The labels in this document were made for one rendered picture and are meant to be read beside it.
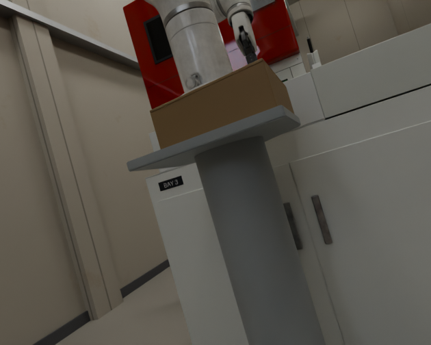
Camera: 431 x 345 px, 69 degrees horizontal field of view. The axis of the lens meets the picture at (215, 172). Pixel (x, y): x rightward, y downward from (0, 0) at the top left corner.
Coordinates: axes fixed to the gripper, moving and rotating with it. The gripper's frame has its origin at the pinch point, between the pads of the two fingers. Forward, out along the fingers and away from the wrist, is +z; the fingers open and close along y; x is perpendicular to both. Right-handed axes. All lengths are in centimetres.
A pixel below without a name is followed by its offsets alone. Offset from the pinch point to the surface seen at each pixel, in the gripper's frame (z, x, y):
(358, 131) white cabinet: 30.7, 22.1, -3.0
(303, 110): 20.5, 10.2, -0.8
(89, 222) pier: 9, -178, -116
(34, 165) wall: -37, -189, -77
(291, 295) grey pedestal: 65, -2, 22
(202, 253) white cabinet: 53, -33, -8
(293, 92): 14.6, 9.0, 0.5
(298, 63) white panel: -24, 13, -55
